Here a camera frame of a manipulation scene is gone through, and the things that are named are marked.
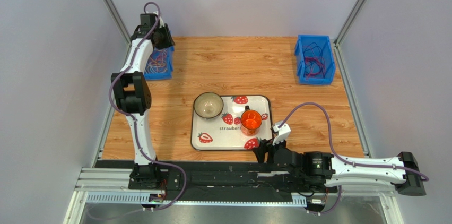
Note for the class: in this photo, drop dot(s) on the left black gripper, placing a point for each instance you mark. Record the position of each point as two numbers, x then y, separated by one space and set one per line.
168 41

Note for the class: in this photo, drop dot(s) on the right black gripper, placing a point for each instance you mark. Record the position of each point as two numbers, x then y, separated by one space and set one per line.
270 155

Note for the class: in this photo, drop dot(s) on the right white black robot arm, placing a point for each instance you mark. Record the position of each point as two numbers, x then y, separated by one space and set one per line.
318 171

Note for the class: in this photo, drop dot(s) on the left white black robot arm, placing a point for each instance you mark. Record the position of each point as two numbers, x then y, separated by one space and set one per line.
130 95

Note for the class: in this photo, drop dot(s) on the left blue plastic bin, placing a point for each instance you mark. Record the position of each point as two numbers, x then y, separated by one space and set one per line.
160 64

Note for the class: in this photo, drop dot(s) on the blue plastic bin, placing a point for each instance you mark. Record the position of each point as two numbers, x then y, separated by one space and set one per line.
315 60
160 64

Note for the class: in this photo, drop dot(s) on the orange translucent mug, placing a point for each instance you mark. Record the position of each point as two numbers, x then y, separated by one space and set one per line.
251 121

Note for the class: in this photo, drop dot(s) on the white strawberry tray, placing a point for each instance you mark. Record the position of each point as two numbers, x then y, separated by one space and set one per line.
223 132

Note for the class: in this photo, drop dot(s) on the grey ceramic bowl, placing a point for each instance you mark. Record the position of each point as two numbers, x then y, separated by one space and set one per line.
208 105

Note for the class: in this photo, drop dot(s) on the right blue plastic bin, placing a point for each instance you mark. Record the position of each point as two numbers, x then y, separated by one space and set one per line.
315 60

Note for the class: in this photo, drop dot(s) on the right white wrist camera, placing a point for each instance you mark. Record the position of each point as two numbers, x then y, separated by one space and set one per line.
281 131

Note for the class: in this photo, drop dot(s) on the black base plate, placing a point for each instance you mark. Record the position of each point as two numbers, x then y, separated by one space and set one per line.
242 174

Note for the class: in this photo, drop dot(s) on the left aluminium frame post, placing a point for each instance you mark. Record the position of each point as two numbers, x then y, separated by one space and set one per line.
114 13

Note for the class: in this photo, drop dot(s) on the aluminium frame post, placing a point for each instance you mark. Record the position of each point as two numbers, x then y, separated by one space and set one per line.
388 202
114 13

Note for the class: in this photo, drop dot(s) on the right aluminium frame post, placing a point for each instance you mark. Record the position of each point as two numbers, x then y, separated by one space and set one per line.
388 202

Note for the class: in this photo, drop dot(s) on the aluminium front rail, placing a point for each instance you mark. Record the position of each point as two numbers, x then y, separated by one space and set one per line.
111 186

